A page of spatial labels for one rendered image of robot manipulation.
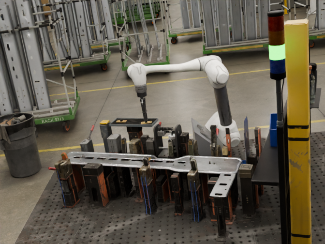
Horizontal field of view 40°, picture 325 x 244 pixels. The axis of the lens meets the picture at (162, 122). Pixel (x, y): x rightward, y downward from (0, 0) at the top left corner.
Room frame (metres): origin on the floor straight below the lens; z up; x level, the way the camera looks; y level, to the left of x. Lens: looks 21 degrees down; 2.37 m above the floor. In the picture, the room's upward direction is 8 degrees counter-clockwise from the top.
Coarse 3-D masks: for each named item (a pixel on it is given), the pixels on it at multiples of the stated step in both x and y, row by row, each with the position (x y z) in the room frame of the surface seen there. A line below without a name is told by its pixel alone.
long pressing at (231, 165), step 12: (72, 156) 3.17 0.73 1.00; (96, 156) 3.10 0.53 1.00; (108, 156) 3.07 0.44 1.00; (120, 156) 3.04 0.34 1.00; (132, 156) 3.01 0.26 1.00; (204, 156) 2.84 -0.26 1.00; (156, 168) 2.78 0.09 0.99; (168, 168) 2.75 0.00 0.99; (180, 168) 2.71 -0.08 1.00; (204, 168) 2.66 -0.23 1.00; (216, 168) 2.64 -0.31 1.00; (228, 168) 2.61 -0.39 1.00
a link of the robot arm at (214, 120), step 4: (216, 112) 3.58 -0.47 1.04; (212, 116) 3.58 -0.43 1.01; (216, 116) 3.54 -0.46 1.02; (208, 120) 3.60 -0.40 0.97; (212, 120) 3.55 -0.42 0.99; (216, 120) 3.51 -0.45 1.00; (208, 124) 3.55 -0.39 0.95; (212, 124) 3.52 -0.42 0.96; (216, 124) 3.48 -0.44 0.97; (208, 128) 3.53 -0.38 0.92
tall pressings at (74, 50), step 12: (24, 0) 10.34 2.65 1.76; (36, 0) 10.50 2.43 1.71; (24, 12) 10.28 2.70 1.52; (36, 12) 10.28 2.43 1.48; (72, 12) 10.75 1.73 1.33; (84, 12) 10.51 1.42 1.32; (72, 24) 10.66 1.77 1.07; (84, 24) 10.42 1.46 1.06; (48, 36) 10.51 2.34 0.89; (60, 36) 10.70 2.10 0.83; (72, 36) 10.48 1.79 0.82; (84, 36) 10.40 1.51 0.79; (48, 48) 10.42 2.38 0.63; (60, 48) 10.43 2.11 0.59; (72, 48) 10.39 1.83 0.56; (84, 48) 10.38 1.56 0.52; (48, 60) 10.17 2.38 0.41; (60, 60) 10.42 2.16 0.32
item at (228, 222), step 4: (224, 184) 2.46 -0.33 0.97; (228, 196) 2.46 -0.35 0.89; (224, 200) 2.47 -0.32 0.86; (228, 200) 2.46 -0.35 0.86; (224, 204) 2.47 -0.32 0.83; (228, 204) 2.46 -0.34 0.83; (224, 208) 2.47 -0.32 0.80; (228, 208) 2.46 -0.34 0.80; (228, 212) 2.46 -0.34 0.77; (232, 212) 2.49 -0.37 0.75; (228, 216) 2.46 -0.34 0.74; (232, 216) 2.48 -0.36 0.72; (228, 220) 2.46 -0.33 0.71; (232, 220) 2.46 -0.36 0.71; (228, 224) 2.43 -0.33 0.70; (232, 224) 2.42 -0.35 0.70
